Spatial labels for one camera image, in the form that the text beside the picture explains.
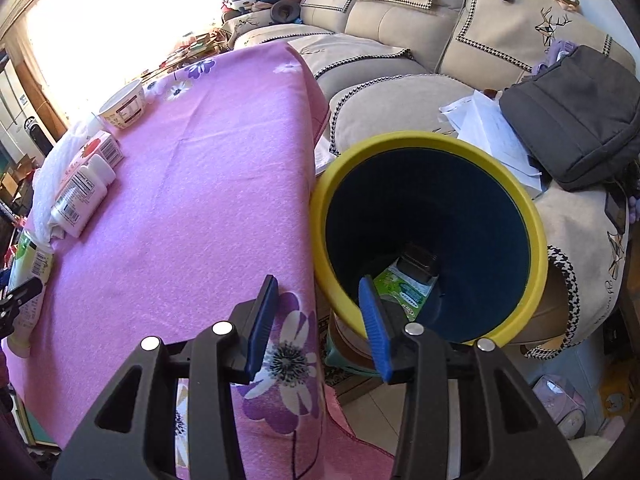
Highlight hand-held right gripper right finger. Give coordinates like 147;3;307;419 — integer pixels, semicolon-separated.
358;275;583;480

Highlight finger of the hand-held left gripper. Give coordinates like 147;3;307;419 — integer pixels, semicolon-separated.
0;277;44;341

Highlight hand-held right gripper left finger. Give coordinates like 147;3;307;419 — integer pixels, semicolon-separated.
52;275;279;480

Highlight green and white bottle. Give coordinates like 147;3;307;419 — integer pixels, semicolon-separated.
7;230;55;358

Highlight white pill bottle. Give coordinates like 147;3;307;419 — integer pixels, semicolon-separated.
50;154;117;238

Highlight pink carton box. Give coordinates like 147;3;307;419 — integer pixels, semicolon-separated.
62;130;125;186

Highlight yellow and blue trash bin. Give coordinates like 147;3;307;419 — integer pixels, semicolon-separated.
309;131;549;346

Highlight round stool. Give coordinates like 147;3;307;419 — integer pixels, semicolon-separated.
322;310;388;386

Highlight green packet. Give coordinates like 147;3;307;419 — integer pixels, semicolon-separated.
372;259;441;322

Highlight dark small box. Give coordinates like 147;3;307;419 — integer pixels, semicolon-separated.
397;242;441;286

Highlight pink floral tablecloth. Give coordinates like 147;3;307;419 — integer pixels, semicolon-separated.
2;40;396;480

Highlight pink storage box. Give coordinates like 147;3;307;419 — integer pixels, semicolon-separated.
531;375;588;441

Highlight white paper bowl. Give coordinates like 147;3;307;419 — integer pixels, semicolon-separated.
97;79;147;130

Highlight stack of white papers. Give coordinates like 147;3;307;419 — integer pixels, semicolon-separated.
439;91;548;198

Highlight black smartphone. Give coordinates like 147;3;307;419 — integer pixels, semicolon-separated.
604;187;628;235

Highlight pile of books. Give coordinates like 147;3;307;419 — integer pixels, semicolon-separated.
142;30;231;81

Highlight grey backpack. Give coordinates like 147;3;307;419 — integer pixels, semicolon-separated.
499;45;640;191

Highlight beige sofa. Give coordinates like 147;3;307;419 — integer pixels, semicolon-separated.
220;0;638;361

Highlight purple plush toy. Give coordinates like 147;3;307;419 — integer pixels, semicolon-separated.
532;39;576;73

